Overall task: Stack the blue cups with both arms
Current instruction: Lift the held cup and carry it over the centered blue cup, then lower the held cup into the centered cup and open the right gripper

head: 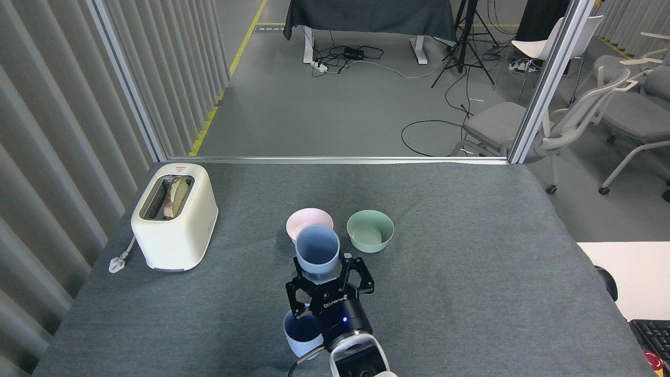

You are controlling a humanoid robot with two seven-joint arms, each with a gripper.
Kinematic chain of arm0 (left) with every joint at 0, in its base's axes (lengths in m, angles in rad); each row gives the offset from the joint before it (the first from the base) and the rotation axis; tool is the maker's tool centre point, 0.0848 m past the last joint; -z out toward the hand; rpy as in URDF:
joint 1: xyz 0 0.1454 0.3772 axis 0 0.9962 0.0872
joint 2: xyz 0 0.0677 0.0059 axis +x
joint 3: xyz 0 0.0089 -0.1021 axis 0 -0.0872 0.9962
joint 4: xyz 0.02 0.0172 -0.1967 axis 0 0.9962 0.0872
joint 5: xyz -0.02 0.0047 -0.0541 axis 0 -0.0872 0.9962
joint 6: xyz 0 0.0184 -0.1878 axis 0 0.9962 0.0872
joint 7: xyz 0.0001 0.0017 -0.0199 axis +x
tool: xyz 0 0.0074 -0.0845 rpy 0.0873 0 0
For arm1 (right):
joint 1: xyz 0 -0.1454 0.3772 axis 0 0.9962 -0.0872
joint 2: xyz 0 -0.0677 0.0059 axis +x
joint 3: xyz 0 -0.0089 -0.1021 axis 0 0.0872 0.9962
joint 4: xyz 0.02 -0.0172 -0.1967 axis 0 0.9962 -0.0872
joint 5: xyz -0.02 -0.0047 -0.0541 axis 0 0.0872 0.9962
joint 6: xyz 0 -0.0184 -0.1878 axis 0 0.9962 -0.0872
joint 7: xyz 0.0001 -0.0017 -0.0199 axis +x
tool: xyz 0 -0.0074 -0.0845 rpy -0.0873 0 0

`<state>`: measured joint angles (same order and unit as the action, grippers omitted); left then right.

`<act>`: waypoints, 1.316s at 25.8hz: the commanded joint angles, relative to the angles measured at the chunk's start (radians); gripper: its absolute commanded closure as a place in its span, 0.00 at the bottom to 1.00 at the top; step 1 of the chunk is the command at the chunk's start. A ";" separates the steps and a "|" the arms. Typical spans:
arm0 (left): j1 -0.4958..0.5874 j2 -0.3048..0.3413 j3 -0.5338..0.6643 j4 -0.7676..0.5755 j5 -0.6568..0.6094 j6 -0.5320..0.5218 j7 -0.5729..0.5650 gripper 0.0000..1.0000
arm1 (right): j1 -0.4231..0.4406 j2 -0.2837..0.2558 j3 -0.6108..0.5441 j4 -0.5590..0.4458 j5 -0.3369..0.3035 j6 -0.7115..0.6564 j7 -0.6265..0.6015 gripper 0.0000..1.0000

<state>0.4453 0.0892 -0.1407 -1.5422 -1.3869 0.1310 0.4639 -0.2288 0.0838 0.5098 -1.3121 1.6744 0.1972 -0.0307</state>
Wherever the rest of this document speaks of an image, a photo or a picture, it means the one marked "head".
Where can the green bowl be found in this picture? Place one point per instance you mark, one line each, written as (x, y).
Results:
(370, 233)

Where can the toasted bread slice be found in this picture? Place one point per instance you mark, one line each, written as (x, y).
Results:
(177, 196)

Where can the table with dark cloth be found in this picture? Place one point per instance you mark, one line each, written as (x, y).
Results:
(366, 15)

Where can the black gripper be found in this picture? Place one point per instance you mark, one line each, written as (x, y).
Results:
(340, 317)

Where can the black keyboard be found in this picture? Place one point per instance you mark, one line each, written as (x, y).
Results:
(654, 337)

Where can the cream white toaster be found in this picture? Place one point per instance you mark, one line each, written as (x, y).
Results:
(175, 241)

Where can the white plastic chair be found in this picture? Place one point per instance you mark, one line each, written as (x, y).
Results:
(528, 48)

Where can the black tripod stand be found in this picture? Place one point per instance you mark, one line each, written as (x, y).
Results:
(466, 31)

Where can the pink bowl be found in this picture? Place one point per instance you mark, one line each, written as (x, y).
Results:
(306, 217)

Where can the black round object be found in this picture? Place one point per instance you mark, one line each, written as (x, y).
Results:
(608, 283)

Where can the silver frame post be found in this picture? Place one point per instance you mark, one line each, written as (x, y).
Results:
(551, 78)
(128, 78)

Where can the white office chair grey seat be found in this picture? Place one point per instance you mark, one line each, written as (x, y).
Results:
(633, 118)
(492, 123)
(610, 65)

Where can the silver horizontal frame rail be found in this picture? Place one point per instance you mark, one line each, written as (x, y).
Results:
(335, 159)

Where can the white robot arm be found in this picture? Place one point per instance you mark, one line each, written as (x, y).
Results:
(340, 355)

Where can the black power adapter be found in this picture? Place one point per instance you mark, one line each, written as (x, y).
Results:
(354, 53)

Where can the black panel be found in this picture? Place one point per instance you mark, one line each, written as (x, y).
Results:
(542, 18)

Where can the red round object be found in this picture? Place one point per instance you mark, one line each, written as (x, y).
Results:
(653, 361)

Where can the blue plastic cup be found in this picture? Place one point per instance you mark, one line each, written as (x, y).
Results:
(316, 251)
(301, 336)

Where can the white power strip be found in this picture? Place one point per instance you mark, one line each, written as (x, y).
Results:
(522, 65)
(320, 66)

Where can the white side table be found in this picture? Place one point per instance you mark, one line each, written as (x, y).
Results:
(633, 272)

